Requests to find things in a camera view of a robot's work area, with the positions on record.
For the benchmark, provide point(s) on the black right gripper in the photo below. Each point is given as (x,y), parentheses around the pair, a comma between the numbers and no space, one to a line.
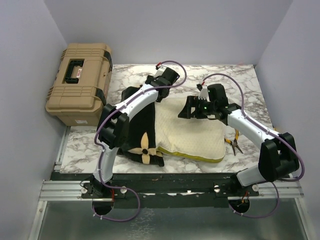
(192,101)

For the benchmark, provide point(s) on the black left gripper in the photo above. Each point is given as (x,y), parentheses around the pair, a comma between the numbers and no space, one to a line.
(149,77)

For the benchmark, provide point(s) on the white pillow yellow edge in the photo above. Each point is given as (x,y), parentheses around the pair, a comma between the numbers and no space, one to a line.
(195,139)

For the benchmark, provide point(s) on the black yellow flower pillowcase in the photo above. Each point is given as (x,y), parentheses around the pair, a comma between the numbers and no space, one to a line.
(140,145)

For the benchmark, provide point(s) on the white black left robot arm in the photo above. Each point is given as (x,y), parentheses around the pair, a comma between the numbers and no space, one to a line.
(128,127)

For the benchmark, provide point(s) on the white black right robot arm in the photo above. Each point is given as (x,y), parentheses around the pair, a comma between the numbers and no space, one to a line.
(277,157)

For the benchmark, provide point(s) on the tan plastic tool case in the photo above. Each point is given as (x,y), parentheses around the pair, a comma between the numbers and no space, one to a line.
(81,86)

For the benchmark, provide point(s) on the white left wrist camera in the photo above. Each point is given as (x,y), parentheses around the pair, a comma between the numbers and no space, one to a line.
(160,68)

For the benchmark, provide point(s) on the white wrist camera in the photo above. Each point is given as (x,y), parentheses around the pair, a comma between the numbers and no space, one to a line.
(203,94)
(160,68)

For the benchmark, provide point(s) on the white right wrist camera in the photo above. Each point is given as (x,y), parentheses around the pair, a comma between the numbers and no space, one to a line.
(203,94)

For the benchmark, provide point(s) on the yellow handled pliers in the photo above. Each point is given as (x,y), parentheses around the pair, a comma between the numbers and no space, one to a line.
(234,143)

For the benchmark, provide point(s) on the black mounting rail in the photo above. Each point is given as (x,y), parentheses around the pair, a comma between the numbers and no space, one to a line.
(161,190)

